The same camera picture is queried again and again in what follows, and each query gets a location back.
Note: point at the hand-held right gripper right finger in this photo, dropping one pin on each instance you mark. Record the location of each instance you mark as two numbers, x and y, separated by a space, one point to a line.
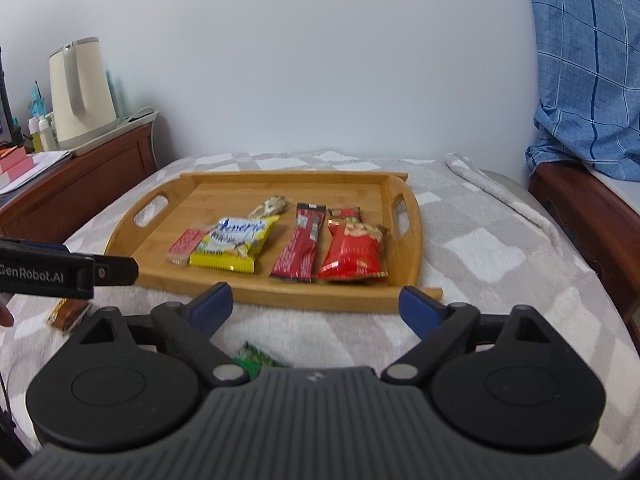
420 310

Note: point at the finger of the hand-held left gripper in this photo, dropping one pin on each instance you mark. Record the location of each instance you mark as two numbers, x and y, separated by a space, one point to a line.
117 270
30 245

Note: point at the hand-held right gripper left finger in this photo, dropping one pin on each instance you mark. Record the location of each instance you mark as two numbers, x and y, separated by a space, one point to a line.
212 310

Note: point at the brown peanut bar packet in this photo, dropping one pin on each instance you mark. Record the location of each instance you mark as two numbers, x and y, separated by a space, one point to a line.
67 316

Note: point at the green snack packet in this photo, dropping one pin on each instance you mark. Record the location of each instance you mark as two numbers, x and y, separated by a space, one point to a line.
255 357

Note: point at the yellow white wafer packet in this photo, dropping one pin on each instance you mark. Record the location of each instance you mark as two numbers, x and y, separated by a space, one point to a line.
235 245

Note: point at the red cracker packet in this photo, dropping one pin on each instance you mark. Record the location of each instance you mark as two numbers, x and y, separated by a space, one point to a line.
185 245

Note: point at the dark red long bar packet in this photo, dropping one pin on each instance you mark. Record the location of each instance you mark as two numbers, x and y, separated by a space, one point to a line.
297 255

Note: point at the wooden serving tray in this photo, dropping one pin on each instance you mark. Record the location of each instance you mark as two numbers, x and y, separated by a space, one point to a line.
200 200

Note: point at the gold peanut candy packet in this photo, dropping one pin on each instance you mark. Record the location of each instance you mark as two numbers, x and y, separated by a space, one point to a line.
270 206

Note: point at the person's left hand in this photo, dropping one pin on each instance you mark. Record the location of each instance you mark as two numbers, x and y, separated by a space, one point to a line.
5 316

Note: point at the brown wooden cabinet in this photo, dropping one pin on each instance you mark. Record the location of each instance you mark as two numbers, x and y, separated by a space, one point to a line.
75 185

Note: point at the stack of papers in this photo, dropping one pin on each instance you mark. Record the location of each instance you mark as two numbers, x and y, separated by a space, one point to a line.
45 162

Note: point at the pink books on cabinet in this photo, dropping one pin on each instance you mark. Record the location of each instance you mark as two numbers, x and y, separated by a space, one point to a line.
15 160

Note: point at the white plastic bottle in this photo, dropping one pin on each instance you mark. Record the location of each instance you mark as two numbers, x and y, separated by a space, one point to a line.
35 135
49 135

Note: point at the black pole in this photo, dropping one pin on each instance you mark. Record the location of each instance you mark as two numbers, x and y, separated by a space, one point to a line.
4 110

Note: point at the grey kettle tray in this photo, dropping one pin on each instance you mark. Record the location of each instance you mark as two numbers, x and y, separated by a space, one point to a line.
130 122

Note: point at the cream electric kettle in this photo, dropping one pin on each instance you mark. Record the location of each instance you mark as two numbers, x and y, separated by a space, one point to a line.
85 95

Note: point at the blue checked cloth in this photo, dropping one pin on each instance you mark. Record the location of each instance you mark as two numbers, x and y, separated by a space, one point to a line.
585 60

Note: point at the dark wooden bed frame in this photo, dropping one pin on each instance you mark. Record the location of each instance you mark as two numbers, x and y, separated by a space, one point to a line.
590 210

